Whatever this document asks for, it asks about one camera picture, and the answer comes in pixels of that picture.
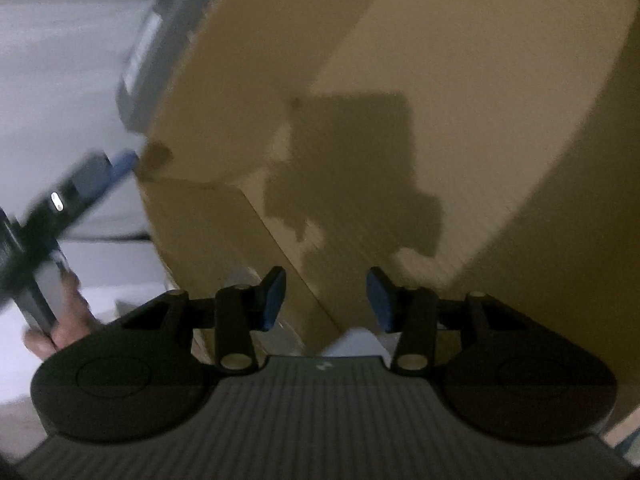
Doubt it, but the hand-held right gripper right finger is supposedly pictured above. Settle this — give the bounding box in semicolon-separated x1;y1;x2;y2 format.
366;266;532;377

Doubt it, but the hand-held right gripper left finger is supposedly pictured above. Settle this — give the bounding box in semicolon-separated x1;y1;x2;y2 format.
120;266;287;377

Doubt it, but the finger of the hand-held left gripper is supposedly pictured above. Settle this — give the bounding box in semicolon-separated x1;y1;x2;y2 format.
20;151;140;247

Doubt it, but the brown cardboard box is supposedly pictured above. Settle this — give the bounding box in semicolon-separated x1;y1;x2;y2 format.
135;0;640;456

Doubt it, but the person's left hand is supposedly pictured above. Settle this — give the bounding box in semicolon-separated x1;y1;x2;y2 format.
24;270;103;361

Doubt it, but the grey plastic case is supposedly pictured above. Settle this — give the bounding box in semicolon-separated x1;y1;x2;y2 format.
116;0;223;133

